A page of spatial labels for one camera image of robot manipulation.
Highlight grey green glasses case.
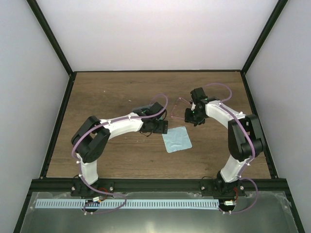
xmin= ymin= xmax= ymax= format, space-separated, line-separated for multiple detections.
xmin=132 ymin=104 xmax=151 ymax=114

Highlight pink frame sunglasses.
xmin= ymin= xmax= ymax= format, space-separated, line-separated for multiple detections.
xmin=170 ymin=97 xmax=191 ymax=120

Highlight light blue cleaning cloth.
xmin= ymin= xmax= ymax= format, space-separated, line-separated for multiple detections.
xmin=162 ymin=126 xmax=192 ymax=153

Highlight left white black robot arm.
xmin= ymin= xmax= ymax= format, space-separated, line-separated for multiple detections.
xmin=71 ymin=102 xmax=168 ymax=196

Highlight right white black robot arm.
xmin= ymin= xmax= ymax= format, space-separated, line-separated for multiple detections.
xmin=184 ymin=87 xmax=266 ymax=196

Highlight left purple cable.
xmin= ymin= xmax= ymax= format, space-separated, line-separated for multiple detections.
xmin=71 ymin=94 xmax=170 ymax=216

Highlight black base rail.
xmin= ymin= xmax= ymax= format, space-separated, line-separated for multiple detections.
xmin=31 ymin=178 xmax=287 ymax=197

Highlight black enclosure frame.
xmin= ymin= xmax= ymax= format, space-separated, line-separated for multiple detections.
xmin=14 ymin=0 xmax=305 ymax=233

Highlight light blue slotted cable duct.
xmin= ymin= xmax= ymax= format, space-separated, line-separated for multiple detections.
xmin=35 ymin=199 xmax=219 ymax=210

